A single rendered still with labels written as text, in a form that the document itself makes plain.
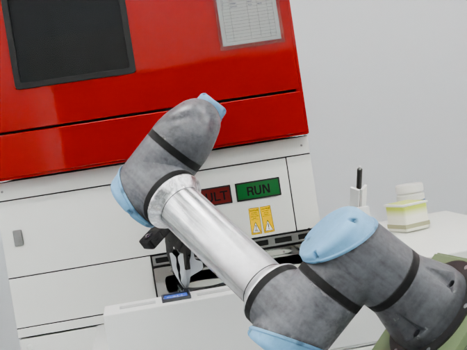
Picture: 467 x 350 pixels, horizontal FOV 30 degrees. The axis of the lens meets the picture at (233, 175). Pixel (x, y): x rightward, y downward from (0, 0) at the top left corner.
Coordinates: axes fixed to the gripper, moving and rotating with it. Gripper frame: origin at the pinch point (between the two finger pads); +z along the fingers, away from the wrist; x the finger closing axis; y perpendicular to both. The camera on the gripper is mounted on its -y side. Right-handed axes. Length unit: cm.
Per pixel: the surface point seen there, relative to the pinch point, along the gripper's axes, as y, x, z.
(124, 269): -4.9, 19.2, -3.9
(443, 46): 197, 76, -57
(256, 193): 26.8, 0.8, -17.8
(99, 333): -17.3, 13.9, 9.3
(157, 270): 1.6, 14.0, -2.3
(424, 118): 186, 82, -27
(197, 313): -23.4, -42.3, -2.1
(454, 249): 23, -65, -5
